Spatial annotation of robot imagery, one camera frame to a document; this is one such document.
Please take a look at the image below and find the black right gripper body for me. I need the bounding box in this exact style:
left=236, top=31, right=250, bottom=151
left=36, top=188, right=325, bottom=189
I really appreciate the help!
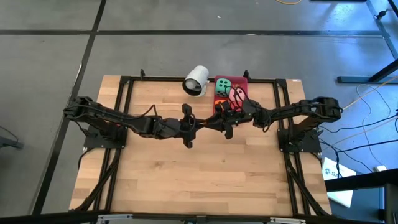
left=217, top=99, right=261, bottom=140

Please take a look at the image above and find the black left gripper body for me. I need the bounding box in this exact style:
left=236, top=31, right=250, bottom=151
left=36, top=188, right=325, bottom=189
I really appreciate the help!
left=166, top=104, right=197, bottom=149

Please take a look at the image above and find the large pink plush die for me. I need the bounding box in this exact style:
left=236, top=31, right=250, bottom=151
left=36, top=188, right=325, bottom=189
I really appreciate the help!
left=228, top=86, right=248, bottom=103

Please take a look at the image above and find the large green plush die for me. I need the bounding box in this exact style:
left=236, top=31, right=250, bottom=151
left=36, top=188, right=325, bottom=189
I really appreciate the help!
left=215, top=78, right=231, bottom=97

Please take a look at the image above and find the pink translucent plastic bin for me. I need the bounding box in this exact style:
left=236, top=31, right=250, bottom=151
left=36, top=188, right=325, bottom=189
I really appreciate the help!
left=213, top=75, right=249, bottom=115

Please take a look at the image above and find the white cylinder cup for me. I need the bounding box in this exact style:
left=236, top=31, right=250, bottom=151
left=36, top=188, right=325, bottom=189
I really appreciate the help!
left=182, top=65, right=210, bottom=98

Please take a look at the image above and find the black desk leg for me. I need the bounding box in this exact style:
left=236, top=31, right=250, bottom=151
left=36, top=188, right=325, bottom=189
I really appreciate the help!
left=337, top=58, right=398, bottom=85

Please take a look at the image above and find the white cardboard box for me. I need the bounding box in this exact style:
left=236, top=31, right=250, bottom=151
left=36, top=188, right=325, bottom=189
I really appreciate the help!
left=322, top=157, right=358, bottom=208

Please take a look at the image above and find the black side table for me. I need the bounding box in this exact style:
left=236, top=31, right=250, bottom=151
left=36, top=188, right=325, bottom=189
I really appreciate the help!
left=325, top=167, right=398, bottom=224

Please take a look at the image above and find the black crossbeam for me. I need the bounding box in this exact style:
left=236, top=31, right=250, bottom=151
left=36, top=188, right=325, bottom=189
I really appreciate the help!
left=0, top=208, right=398, bottom=224

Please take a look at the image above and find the grey metal desk beam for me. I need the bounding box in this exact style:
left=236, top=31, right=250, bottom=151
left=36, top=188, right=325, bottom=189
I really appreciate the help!
left=366, top=0, right=398, bottom=60

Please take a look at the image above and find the grey metal foot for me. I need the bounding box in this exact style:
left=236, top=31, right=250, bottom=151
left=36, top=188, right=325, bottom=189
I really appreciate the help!
left=0, top=126, right=24, bottom=149

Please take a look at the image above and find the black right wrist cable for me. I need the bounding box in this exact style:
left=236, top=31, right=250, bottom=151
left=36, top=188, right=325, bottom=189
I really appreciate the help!
left=228, top=86, right=250, bottom=109

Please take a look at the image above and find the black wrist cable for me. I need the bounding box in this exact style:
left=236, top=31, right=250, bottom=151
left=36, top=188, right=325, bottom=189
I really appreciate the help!
left=135, top=104, right=157, bottom=121
left=228, top=86, right=250, bottom=109

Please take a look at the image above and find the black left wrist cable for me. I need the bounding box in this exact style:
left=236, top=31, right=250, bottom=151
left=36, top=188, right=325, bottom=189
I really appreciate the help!
left=135, top=104, right=157, bottom=121

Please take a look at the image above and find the black aluminium table frame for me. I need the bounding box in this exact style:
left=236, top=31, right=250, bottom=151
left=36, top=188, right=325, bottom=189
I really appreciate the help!
left=74, top=68, right=332, bottom=218

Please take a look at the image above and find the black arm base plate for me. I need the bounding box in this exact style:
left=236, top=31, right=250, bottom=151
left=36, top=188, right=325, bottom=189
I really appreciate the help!
left=277, top=128, right=322, bottom=153
left=83, top=133, right=127, bottom=149

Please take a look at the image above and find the silver metal bracket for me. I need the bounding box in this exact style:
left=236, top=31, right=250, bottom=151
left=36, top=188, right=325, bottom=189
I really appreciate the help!
left=269, top=217, right=307, bottom=224
left=98, top=213, right=134, bottom=224

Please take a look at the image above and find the yellow extension cord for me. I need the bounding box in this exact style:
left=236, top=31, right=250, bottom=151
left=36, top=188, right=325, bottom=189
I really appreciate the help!
left=340, top=75, right=398, bottom=111

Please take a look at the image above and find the black floor cable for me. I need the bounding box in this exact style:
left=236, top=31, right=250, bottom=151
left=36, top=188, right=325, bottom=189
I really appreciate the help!
left=320, top=113, right=398, bottom=166
left=318, top=139, right=398, bottom=154

